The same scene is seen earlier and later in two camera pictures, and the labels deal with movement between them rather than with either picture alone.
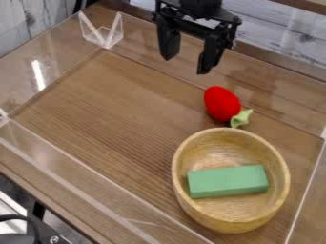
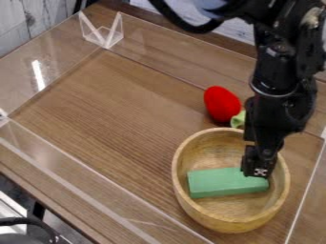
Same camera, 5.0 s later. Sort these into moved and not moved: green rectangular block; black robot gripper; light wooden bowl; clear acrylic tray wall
Moved: black robot gripper
Not moved: clear acrylic tray wall; green rectangular block; light wooden bowl
